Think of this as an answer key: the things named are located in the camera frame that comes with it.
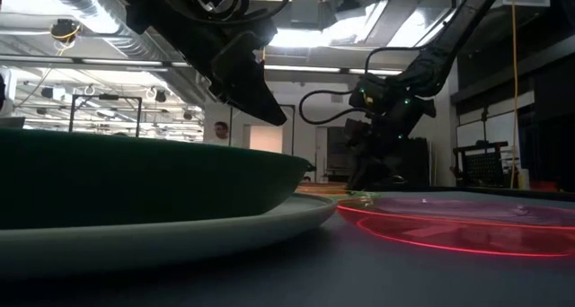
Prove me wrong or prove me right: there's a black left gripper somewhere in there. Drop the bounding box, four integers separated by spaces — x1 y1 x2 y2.
168 0 293 127

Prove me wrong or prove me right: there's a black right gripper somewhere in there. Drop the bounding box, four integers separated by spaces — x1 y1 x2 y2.
342 72 438 192

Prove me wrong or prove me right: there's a small orange transparent plate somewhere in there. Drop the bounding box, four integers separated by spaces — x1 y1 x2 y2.
293 181 350 197

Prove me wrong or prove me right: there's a large green plastic plate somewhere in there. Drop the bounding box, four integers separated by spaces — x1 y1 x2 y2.
0 127 316 232

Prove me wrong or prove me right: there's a black cabinet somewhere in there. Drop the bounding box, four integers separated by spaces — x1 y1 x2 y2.
326 126 348 183

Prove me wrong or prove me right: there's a person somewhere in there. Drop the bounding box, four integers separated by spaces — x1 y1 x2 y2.
212 119 231 143

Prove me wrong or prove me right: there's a small pink transparent plate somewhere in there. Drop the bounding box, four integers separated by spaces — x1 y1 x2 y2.
336 194 575 259

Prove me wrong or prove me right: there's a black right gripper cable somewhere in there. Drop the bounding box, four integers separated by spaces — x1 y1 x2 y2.
297 88 375 127

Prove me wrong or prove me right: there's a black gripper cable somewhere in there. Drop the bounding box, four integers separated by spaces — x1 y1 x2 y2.
147 0 294 29
297 88 375 127

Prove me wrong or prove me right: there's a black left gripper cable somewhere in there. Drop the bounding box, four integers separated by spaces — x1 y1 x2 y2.
147 0 294 29

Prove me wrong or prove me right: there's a black wire rack cart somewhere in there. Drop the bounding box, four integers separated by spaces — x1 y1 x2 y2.
450 140 512 188

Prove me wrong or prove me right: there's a black table frame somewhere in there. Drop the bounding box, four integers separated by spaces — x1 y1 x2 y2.
371 185 575 197

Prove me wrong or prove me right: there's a silver ventilation duct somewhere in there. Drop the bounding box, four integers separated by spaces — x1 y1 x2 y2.
39 0 213 107

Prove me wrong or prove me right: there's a black metal frame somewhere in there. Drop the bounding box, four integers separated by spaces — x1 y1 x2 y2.
68 92 144 138

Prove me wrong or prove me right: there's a yellow cable reel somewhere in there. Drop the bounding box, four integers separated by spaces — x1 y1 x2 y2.
49 18 84 44

